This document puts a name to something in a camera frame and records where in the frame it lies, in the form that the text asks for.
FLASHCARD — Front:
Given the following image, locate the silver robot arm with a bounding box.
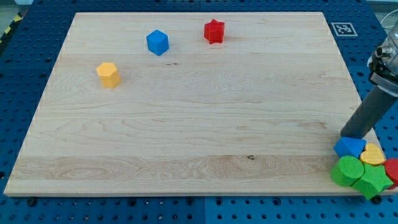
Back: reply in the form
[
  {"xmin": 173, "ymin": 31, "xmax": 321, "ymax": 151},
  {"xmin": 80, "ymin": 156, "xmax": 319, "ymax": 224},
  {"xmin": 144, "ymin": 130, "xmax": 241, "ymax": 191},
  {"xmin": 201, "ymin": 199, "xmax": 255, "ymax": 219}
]
[{"xmin": 368, "ymin": 22, "xmax": 397, "ymax": 97}]

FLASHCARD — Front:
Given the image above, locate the red star block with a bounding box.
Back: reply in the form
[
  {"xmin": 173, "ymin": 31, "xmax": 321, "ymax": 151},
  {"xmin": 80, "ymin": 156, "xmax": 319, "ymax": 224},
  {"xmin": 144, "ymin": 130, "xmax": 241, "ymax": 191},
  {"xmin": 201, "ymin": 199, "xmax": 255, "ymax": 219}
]
[{"xmin": 204, "ymin": 19, "xmax": 224, "ymax": 44}]

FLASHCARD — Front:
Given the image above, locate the green star block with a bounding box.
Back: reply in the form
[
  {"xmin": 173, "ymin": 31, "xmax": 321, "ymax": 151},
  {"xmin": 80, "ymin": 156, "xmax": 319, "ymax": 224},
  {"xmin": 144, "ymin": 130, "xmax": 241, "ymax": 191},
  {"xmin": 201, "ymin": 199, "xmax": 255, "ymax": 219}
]
[{"xmin": 351, "ymin": 163, "xmax": 394, "ymax": 200}]

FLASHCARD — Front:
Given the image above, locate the wooden board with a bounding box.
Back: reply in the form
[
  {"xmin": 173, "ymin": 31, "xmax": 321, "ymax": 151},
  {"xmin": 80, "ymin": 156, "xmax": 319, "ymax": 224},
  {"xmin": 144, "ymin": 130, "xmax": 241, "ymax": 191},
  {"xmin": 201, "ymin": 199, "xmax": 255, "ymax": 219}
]
[{"xmin": 4, "ymin": 12, "xmax": 360, "ymax": 197}]

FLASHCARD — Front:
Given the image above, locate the blue cube block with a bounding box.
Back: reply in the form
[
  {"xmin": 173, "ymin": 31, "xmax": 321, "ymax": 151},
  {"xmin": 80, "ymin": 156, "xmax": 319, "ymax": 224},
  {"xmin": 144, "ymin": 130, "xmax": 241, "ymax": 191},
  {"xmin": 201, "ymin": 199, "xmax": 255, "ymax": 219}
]
[{"xmin": 146, "ymin": 30, "xmax": 169, "ymax": 56}]

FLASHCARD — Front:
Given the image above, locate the yellow hexagon block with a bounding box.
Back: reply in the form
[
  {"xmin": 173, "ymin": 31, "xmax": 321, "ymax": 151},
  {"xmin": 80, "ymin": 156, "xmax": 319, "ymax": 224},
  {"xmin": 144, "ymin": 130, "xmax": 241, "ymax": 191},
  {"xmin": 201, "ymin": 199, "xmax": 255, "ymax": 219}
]
[{"xmin": 96, "ymin": 62, "xmax": 121, "ymax": 88}]

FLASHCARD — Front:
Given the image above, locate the blue triangle block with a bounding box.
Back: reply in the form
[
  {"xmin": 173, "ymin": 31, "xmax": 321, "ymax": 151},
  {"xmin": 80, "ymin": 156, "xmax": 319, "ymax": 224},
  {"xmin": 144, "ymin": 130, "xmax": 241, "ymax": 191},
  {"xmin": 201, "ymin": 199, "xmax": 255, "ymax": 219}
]
[{"xmin": 333, "ymin": 137, "xmax": 367, "ymax": 158}]

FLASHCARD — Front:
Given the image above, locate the green cylinder block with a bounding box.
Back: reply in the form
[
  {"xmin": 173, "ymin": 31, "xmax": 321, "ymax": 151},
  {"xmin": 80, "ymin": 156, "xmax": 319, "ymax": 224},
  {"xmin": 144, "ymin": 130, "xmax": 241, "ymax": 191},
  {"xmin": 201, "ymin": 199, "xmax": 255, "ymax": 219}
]
[{"xmin": 330, "ymin": 156, "xmax": 364, "ymax": 187}]

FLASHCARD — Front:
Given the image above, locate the white fiducial marker tag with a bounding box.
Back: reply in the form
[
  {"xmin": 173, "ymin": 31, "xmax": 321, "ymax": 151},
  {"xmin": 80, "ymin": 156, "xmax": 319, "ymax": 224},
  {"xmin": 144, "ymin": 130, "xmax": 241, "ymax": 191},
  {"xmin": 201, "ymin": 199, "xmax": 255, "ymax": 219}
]
[{"xmin": 331, "ymin": 22, "xmax": 358, "ymax": 37}]

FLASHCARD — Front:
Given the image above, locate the yellow heart block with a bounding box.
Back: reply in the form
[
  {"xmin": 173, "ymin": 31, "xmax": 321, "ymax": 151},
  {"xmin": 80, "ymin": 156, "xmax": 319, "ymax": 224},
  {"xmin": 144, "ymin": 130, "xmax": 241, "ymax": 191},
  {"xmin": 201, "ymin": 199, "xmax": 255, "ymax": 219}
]
[{"xmin": 359, "ymin": 143, "xmax": 386, "ymax": 166}]

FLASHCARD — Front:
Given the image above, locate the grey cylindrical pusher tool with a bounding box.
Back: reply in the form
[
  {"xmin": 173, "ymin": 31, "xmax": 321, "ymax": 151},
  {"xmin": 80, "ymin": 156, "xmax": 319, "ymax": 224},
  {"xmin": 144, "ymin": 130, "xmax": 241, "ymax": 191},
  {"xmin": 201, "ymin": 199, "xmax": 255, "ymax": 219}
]
[{"xmin": 340, "ymin": 85, "xmax": 397, "ymax": 139}]

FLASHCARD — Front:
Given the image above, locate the red round block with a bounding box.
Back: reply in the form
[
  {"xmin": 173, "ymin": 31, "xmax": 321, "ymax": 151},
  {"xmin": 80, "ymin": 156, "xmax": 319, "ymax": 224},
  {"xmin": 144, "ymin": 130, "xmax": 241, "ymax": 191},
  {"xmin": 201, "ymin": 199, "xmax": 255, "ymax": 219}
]
[{"xmin": 383, "ymin": 158, "xmax": 398, "ymax": 190}]

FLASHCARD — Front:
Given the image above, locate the white cable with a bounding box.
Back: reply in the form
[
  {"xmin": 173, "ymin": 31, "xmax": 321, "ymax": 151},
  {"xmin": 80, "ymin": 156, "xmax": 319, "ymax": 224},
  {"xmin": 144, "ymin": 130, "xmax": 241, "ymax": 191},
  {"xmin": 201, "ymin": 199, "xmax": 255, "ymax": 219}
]
[{"xmin": 380, "ymin": 9, "xmax": 398, "ymax": 30}]

